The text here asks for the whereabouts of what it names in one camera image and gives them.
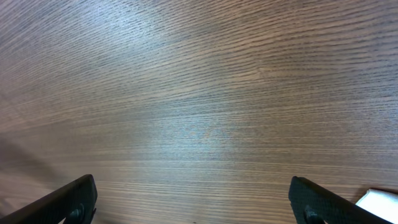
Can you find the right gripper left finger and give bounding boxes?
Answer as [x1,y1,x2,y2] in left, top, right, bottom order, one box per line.
[1,174,98,224]

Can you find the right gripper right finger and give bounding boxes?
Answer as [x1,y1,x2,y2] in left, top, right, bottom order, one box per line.
[289,176,392,224]

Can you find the white t-shirt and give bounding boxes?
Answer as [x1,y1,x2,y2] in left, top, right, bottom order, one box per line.
[356,189,397,224]

